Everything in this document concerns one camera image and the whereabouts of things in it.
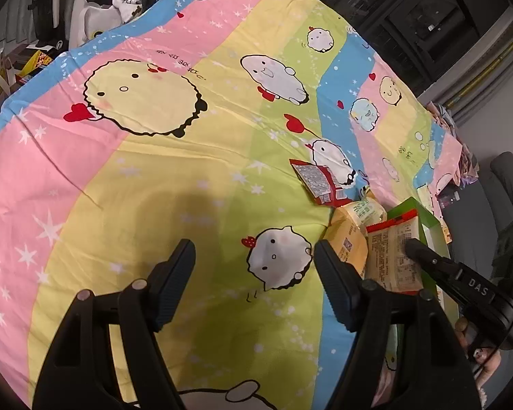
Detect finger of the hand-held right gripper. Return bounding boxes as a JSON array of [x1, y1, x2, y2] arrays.
[[405, 238, 463, 292]]

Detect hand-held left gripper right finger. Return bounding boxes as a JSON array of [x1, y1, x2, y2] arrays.
[[315, 240, 483, 410]]

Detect person's grey trousers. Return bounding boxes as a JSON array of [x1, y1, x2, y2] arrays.
[[487, 151, 513, 265]]

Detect person's right hand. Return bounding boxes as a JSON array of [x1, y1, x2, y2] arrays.
[[455, 317, 502, 377]]

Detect yellow-green chips packet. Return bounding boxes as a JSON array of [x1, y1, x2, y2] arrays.
[[327, 188, 387, 280]]

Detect large white orange-edged snack packet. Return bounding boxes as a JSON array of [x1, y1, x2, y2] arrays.
[[365, 216, 429, 295]]

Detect pink floral cloth pile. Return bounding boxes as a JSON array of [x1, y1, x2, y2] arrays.
[[425, 100, 482, 184]]

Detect green cardboard box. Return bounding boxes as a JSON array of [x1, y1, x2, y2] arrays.
[[382, 196, 454, 351]]

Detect dark glass window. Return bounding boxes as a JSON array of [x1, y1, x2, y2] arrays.
[[308, 0, 513, 99]]

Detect striped cartoon printed blanket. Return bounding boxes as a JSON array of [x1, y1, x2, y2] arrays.
[[0, 0, 479, 410]]

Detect red snack packet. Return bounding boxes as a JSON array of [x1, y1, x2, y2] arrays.
[[290, 158, 353, 206]]

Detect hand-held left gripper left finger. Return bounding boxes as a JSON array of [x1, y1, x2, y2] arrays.
[[32, 238, 196, 410]]

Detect boxes on floor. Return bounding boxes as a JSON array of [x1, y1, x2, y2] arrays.
[[0, 45, 65, 129]]

